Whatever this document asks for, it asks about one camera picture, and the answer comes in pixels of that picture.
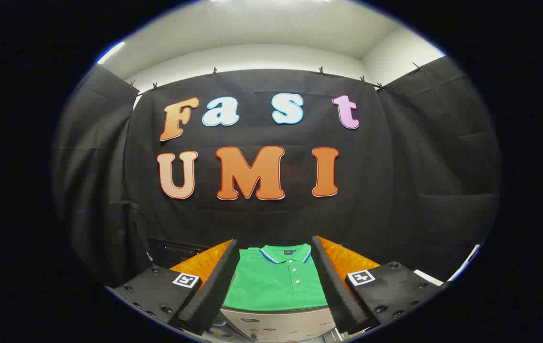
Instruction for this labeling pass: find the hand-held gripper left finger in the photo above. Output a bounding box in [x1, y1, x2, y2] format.
[105, 238, 241, 334]

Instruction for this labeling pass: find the green polo shirt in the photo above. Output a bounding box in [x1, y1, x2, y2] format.
[222, 243, 329, 313]

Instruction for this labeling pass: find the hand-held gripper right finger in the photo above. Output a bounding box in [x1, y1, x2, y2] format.
[311, 235, 444, 335]

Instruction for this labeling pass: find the dark grey washing machine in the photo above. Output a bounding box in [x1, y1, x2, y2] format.
[145, 237, 215, 270]

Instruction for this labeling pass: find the white panel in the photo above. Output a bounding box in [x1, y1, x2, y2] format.
[413, 269, 444, 286]

